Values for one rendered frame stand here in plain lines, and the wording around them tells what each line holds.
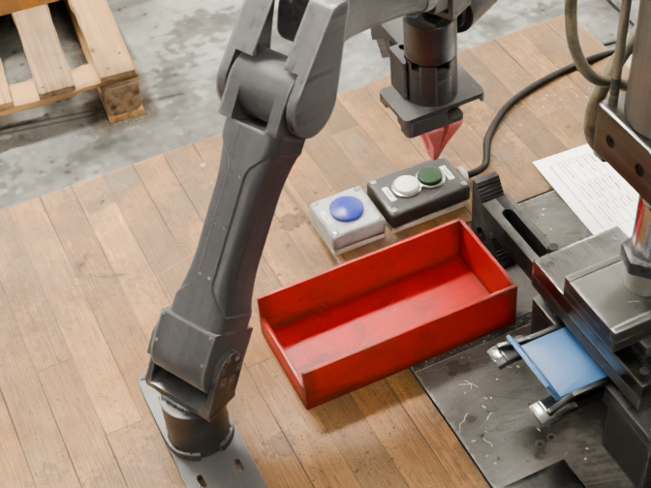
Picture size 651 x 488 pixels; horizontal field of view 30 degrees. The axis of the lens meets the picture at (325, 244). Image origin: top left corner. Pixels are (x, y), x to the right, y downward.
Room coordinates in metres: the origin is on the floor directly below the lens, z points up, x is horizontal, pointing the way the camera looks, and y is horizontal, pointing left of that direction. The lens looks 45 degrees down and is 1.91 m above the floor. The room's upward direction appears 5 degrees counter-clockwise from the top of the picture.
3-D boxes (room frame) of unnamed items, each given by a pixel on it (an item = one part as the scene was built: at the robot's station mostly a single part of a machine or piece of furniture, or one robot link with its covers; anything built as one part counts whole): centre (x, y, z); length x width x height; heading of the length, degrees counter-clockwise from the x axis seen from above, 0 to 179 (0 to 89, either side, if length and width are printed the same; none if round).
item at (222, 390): (0.75, 0.14, 1.00); 0.09 x 0.06 x 0.06; 50
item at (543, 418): (0.69, -0.22, 0.98); 0.07 x 0.02 x 0.01; 112
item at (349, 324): (0.87, -0.06, 0.93); 0.25 x 0.12 x 0.06; 112
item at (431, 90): (1.07, -0.13, 1.08); 0.10 x 0.07 x 0.07; 112
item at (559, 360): (0.74, -0.25, 1.00); 0.15 x 0.07 x 0.03; 112
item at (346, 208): (1.03, -0.03, 0.93); 0.04 x 0.04 x 0.02
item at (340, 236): (1.03, -0.03, 0.90); 0.07 x 0.07 x 0.06; 22
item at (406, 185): (1.05, -0.10, 0.93); 0.03 x 0.03 x 0.02
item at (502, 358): (0.76, -0.19, 0.98); 0.07 x 0.02 x 0.01; 112
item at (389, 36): (1.12, -0.11, 1.08); 0.11 x 0.07 x 0.06; 22
